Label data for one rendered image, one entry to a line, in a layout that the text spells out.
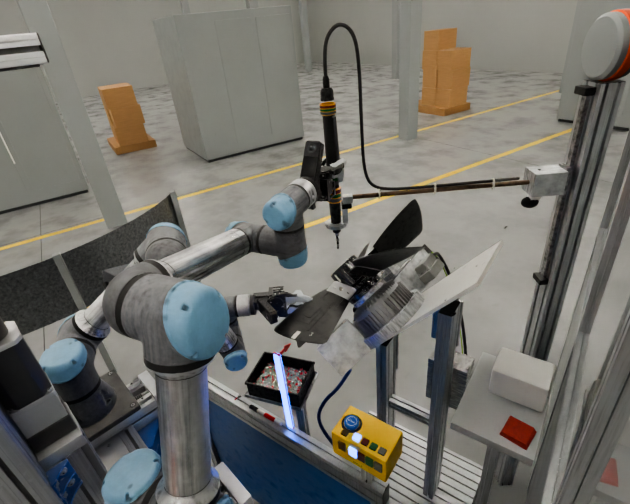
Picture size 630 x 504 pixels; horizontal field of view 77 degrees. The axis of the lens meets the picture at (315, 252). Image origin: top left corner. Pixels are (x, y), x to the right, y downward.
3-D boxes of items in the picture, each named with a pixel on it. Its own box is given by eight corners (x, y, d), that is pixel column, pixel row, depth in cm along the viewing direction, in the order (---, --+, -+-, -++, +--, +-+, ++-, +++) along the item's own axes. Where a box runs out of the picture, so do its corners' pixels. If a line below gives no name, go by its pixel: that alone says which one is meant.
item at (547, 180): (555, 188, 122) (561, 161, 118) (567, 197, 116) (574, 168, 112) (520, 191, 122) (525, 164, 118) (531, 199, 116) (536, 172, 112)
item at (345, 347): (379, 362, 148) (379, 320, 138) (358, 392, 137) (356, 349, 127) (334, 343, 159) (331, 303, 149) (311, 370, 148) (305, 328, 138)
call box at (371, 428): (402, 455, 108) (403, 430, 102) (385, 487, 101) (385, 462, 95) (351, 427, 116) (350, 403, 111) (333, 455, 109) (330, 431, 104)
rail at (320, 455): (389, 498, 116) (389, 482, 112) (383, 510, 114) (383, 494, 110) (190, 376, 165) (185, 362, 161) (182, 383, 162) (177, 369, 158)
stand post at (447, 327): (438, 492, 191) (461, 301, 133) (431, 509, 185) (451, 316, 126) (429, 487, 193) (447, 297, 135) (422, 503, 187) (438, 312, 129)
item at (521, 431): (536, 432, 121) (537, 428, 120) (526, 451, 117) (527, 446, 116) (509, 417, 126) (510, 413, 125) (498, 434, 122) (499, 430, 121)
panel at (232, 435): (376, 590, 151) (374, 495, 117) (376, 592, 150) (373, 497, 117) (226, 476, 194) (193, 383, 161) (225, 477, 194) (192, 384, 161)
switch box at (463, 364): (468, 396, 163) (474, 357, 152) (461, 412, 157) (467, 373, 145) (433, 381, 171) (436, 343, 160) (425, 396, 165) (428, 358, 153)
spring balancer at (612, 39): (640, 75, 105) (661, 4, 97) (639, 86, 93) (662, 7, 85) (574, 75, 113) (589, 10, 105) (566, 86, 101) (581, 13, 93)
